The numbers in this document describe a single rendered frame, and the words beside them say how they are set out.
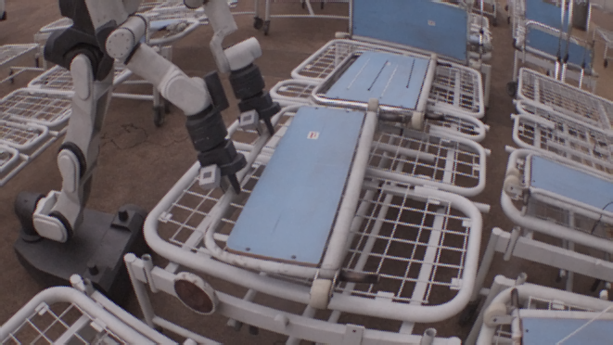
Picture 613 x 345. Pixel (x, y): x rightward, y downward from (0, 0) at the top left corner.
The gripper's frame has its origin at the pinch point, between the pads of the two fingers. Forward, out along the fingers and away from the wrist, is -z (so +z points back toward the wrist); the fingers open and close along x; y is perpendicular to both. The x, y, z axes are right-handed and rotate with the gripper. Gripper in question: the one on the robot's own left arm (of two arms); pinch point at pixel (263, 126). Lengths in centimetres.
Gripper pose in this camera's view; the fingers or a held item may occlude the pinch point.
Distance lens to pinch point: 146.8
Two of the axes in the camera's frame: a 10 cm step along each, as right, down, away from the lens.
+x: -9.2, 1.9, 3.4
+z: -3.3, -8.5, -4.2
